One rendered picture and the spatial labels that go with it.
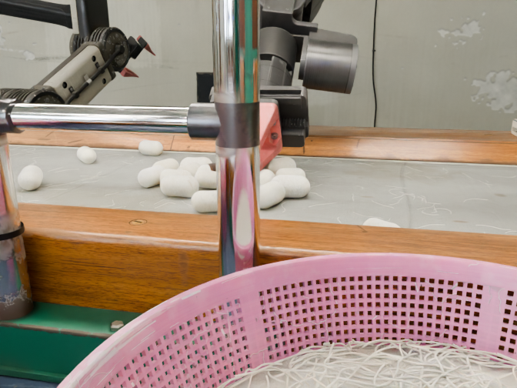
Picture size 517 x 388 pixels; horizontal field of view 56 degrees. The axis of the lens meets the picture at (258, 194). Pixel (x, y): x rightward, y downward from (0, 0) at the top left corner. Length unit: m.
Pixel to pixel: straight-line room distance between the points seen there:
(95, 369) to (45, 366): 0.16
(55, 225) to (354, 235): 0.19
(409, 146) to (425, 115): 1.92
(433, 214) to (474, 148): 0.23
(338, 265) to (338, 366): 0.05
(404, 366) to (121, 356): 0.13
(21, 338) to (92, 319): 0.05
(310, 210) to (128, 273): 0.18
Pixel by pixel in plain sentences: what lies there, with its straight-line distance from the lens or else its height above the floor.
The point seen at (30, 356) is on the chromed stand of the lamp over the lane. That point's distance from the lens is 0.35.
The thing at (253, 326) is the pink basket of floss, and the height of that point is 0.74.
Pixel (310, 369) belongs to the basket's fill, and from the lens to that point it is 0.25.
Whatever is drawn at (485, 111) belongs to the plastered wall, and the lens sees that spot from 2.60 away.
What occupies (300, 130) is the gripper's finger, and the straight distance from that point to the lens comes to 0.52.
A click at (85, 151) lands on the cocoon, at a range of 0.62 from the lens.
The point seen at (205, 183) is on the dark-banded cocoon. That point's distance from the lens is 0.47.
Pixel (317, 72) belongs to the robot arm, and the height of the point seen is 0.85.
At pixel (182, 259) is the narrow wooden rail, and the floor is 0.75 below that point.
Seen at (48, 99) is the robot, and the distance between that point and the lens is 1.10.
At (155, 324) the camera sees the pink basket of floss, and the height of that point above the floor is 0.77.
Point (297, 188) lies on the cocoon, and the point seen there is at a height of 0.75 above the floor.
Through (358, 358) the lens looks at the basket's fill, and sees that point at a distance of 0.25.
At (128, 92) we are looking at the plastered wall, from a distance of 2.85.
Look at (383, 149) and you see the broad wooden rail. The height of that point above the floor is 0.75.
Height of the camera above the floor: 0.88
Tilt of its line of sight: 17 degrees down
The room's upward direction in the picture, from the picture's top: straight up
